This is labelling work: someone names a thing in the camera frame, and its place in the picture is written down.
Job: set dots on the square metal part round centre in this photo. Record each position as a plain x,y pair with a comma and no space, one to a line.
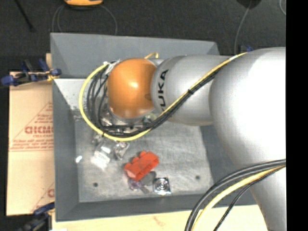
161,185

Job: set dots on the orange toy brick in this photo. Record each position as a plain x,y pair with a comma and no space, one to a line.
141,165

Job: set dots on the small white piece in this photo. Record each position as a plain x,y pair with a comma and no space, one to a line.
79,158

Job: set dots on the brown cardboard board red print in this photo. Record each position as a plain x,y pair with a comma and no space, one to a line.
29,138

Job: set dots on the clear purple plastic piece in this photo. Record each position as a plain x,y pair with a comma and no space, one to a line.
134,184

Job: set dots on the grey metal bin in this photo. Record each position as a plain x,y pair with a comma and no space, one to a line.
178,148

